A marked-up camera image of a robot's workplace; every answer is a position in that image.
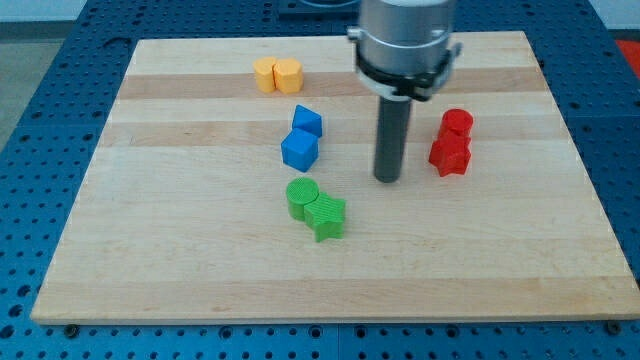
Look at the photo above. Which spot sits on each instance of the yellow hexagon block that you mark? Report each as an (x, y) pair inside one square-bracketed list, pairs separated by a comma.
[(288, 75)]

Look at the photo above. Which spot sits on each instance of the red star block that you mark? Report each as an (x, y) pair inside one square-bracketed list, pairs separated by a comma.
[(450, 154)]

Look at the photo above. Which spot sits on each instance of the blue triangular prism block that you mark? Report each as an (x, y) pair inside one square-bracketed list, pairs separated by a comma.
[(307, 120)]

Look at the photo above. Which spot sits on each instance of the green star block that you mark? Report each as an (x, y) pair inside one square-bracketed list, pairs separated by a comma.
[(326, 216)]

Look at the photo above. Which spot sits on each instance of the yellow half-round block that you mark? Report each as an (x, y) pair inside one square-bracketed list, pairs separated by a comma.
[(264, 74)]

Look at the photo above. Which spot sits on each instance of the green cylinder block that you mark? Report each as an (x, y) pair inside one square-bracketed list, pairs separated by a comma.
[(300, 192)]

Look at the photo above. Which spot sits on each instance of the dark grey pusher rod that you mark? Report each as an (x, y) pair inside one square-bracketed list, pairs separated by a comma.
[(391, 133)]

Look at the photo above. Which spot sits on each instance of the red cylinder block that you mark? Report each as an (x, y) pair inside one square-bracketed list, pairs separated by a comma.
[(456, 121)]

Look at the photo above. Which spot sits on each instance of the blue cube block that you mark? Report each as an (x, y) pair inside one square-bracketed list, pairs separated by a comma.
[(300, 149)]

